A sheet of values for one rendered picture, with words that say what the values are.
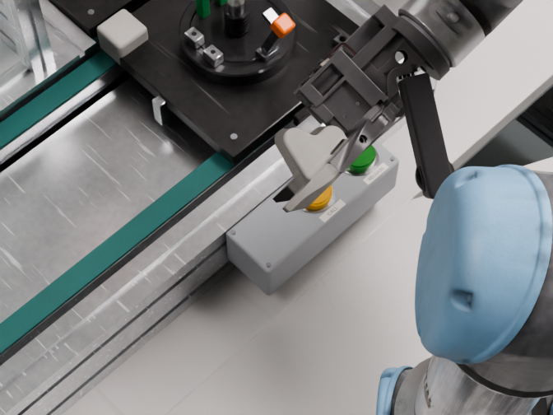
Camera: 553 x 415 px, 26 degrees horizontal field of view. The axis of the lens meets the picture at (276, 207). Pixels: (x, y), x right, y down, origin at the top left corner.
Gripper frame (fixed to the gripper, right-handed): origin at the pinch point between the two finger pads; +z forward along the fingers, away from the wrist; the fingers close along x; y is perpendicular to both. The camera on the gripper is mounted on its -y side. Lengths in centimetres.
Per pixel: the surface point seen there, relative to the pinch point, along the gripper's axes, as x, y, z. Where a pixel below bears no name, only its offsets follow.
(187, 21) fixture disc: -34.5, 21.1, -7.8
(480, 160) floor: -138, -34, -37
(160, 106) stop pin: -30.7, 16.1, 1.6
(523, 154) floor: -138, -40, -44
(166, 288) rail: -19.8, 1.2, 14.8
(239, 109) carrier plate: -29.3, 9.4, -4.7
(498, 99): -42, -13, -30
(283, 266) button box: -20.2, -6.1, 4.2
